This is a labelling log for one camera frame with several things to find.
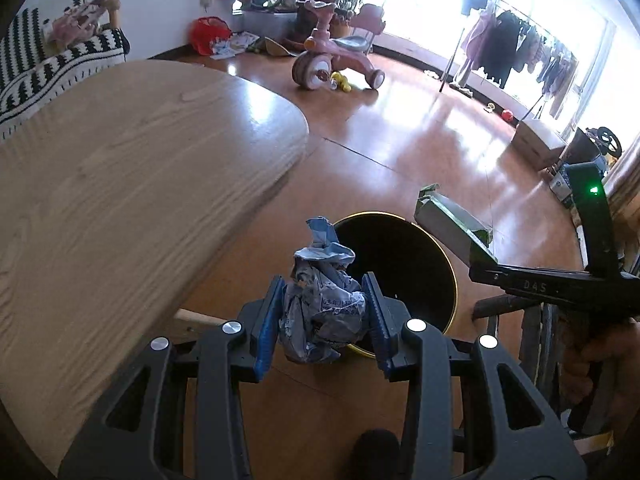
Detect grey storage tub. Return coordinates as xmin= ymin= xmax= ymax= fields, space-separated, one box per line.
xmin=242 ymin=7 xmax=301 ymax=42

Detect red bag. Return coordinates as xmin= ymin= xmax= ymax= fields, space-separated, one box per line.
xmin=188 ymin=16 xmax=232 ymax=56

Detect black trash bin gold rim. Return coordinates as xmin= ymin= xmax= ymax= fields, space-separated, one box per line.
xmin=332 ymin=211 xmax=459 ymax=359

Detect blue and white box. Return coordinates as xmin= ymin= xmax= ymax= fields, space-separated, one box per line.
xmin=550 ymin=165 xmax=577 ymax=207

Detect pink child tricycle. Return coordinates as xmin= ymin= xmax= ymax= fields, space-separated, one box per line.
xmin=292 ymin=0 xmax=387 ymax=92

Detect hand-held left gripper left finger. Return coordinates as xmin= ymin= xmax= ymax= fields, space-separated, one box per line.
xmin=59 ymin=275 xmax=288 ymax=480

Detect pink patterned bag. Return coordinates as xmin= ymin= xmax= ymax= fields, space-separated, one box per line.
xmin=44 ymin=0 xmax=113 ymax=53

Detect dark wooden chair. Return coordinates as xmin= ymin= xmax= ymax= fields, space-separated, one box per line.
xmin=472 ymin=295 xmax=566 ymax=391

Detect pink child push car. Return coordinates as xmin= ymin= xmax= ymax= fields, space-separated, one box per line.
xmin=347 ymin=0 xmax=408 ymax=55

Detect cardboard box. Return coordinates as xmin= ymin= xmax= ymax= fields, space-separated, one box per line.
xmin=511 ymin=119 xmax=568 ymax=171

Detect black wheeled device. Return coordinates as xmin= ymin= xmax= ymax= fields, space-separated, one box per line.
xmin=584 ymin=126 xmax=624 ymax=159

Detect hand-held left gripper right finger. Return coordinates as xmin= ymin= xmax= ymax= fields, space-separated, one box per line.
xmin=362 ymin=272 xmax=587 ymax=480

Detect printed paper ball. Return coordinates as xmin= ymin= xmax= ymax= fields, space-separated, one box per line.
xmin=277 ymin=216 xmax=368 ymax=365

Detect metal clothes rack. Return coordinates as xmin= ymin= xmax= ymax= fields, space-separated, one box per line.
xmin=439 ymin=0 xmax=581 ymax=121

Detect person's right hand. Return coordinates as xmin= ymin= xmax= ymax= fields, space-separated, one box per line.
xmin=559 ymin=317 xmax=640 ymax=443

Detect scattered picture books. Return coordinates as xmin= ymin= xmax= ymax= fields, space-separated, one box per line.
xmin=209 ymin=31 xmax=261 ymax=61

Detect light wooden table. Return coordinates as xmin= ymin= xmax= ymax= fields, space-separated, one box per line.
xmin=0 ymin=59 xmax=310 ymax=478

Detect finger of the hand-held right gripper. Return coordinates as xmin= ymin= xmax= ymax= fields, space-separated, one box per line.
xmin=467 ymin=232 xmax=566 ymax=307

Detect row of hanging clothes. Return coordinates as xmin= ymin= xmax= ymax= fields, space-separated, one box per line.
xmin=457 ymin=0 xmax=581 ymax=120

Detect green and white carton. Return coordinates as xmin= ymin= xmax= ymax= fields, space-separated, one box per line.
xmin=413 ymin=183 xmax=496 ymax=267

